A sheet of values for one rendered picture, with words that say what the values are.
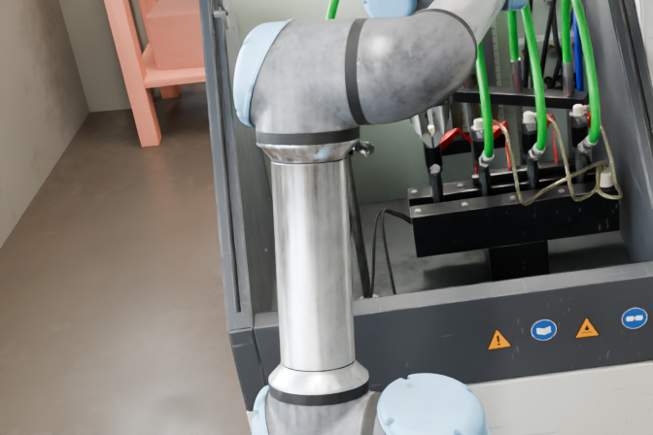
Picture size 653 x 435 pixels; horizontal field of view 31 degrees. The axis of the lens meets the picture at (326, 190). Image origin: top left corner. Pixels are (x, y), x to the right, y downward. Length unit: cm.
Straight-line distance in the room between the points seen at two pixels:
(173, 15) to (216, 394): 175
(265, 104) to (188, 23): 324
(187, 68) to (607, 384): 296
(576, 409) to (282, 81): 89
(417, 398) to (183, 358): 213
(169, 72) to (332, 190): 332
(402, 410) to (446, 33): 41
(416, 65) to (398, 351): 69
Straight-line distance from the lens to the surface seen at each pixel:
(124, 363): 346
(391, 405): 132
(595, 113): 178
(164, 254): 392
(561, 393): 191
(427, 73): 124
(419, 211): 195
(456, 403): 132
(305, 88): 125
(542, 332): 183
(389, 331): 180
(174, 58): 458
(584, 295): 180
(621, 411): 195
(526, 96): 202
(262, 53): 127
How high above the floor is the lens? 197
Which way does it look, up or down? 29 degrees down
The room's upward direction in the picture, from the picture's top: 10 degrees counter-clockwise
